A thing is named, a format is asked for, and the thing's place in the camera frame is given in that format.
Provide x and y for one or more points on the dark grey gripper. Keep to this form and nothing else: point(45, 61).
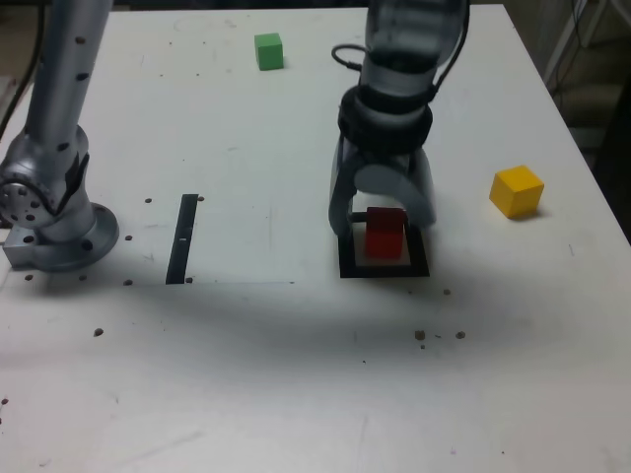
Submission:
point(384, 158)

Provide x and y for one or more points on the red cube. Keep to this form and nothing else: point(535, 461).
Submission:
point(384, 241)

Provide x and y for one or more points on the yellow cube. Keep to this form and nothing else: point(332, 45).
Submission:
point(515, 192)

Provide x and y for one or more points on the green cube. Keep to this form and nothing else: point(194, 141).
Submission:
point(269, 54)

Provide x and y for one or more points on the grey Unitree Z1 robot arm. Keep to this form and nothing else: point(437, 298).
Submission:
point(59, 98)

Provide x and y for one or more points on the black tape square outline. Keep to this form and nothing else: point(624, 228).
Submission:
point(384, 272)

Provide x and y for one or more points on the black tape strip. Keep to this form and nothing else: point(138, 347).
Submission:
point(181, 241)

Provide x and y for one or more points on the white metal frame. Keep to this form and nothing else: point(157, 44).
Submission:
point(559, 49)

